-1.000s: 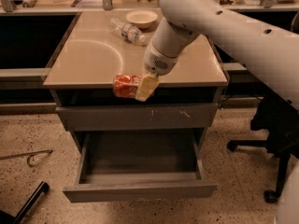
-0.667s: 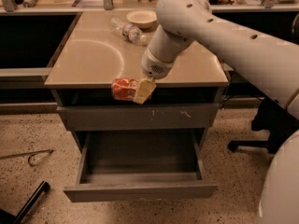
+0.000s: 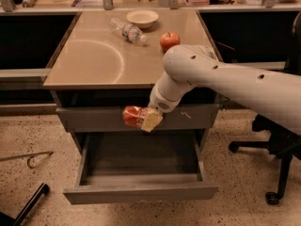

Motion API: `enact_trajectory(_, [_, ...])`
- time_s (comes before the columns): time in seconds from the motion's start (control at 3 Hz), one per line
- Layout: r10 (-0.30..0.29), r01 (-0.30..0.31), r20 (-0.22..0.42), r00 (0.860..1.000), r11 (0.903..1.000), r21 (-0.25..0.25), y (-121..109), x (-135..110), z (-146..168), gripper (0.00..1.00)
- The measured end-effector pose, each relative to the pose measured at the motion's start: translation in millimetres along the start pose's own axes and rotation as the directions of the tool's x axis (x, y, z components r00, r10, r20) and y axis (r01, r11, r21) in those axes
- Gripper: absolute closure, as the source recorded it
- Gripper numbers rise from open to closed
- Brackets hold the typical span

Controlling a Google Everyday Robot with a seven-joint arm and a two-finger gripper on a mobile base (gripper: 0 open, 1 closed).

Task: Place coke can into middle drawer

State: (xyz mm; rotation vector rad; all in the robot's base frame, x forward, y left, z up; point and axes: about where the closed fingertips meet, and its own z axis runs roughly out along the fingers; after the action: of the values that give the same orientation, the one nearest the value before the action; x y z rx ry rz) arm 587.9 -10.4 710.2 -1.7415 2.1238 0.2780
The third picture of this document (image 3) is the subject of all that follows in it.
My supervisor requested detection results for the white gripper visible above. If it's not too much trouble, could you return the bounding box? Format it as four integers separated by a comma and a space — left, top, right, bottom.
141, 86, 173, 132

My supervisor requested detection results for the red crushed coke can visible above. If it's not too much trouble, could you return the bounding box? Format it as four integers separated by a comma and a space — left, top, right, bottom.
122, 105, 148, 128

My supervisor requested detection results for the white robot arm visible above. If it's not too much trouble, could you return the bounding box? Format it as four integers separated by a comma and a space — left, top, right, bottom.
149, 45, 301, 136

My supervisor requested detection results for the closed grey top drawer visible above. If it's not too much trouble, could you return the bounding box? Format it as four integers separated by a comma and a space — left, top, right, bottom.
56, 104, 218, 133

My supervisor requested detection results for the open grey middle drawer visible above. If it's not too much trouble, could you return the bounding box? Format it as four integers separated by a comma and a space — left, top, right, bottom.
64, 130, 218, 204

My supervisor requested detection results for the grey drawer cabinet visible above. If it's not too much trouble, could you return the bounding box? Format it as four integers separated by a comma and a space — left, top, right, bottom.
42, 8, 231, 205

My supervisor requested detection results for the red apple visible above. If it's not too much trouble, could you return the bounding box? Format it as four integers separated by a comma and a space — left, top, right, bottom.
160, 32, 181, 52

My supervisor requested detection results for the clear plastic water bottle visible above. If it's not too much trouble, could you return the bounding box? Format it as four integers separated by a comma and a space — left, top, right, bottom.
108, 17, 147, 45

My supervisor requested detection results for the white ceramic bowl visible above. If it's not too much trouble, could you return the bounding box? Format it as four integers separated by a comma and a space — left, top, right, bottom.
126, 9, 159, 29

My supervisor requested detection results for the metal hook rod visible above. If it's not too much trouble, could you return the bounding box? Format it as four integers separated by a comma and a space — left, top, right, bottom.
0, 151, 53, 168

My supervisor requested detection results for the black office chair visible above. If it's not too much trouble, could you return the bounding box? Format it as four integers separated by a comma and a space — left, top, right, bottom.
229, 12, 301, 205

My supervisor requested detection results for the black chair leg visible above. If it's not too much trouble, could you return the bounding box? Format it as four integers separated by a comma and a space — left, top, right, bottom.
0, 183, 50, 226

